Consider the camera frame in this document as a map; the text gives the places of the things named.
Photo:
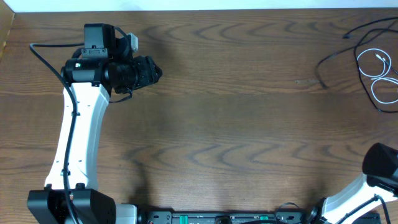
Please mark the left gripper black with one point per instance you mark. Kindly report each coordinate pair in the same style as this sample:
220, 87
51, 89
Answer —
144, 70

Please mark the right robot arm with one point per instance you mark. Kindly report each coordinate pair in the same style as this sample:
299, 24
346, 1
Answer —
376, 186

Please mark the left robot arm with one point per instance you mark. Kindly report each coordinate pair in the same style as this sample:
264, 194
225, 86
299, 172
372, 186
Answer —
106, 62

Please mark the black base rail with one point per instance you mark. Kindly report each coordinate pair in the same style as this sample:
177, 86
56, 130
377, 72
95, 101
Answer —
288, 215

